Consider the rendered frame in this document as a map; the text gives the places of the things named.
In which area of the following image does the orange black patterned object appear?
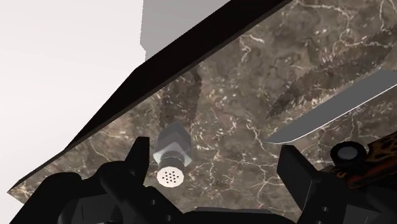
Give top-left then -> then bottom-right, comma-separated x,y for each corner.
322,130 -> 397,190

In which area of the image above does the glass shaker with white cap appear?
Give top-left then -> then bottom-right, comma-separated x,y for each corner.
153,121 -> 193,188

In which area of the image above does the grey blade knife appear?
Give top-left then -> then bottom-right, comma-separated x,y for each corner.
264,67 -> 397,145

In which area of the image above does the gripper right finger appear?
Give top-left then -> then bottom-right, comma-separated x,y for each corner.
277,141 -> 397,224

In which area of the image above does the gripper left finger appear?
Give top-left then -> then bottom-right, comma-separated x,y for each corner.
9,136 -> 185,224

